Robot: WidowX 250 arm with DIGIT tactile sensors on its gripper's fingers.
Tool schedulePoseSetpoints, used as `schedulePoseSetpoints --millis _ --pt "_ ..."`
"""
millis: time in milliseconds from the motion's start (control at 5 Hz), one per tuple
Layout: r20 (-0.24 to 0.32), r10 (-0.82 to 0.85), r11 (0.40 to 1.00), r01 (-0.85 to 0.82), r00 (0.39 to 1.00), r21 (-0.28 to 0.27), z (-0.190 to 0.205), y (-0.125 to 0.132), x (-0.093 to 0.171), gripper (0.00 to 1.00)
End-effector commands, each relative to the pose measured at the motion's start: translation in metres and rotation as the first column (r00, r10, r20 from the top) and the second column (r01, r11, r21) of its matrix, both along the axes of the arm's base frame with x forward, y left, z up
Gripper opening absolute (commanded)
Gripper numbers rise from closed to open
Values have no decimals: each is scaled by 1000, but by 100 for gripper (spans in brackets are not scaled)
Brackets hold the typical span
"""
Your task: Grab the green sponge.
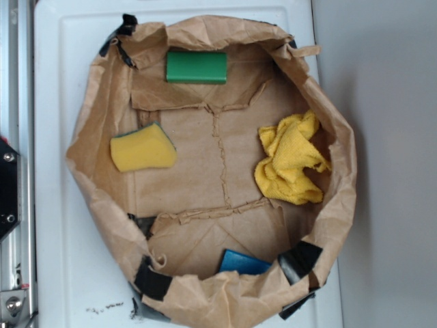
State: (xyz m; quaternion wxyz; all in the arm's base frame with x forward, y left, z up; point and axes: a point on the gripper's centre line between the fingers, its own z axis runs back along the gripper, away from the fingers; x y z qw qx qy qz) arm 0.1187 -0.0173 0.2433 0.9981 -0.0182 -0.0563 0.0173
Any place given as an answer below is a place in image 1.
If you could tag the yellow sponge with green scourer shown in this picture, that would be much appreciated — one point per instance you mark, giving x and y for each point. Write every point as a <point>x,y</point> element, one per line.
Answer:
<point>148,147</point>

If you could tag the yellow microfibre cloth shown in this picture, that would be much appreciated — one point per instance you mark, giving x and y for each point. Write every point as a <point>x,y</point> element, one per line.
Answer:
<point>289,152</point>

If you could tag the blue rectangular block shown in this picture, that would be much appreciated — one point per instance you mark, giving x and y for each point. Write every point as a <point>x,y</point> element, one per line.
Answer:
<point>242,264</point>

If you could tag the green rectangular block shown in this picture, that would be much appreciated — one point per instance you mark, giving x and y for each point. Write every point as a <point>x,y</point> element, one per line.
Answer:
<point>196,67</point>

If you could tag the black metal bracket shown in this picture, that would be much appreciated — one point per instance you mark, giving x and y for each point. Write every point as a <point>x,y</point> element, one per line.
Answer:
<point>8,189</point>

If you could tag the aluminium frame rail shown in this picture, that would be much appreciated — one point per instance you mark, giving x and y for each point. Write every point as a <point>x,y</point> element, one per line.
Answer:
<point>19,301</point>

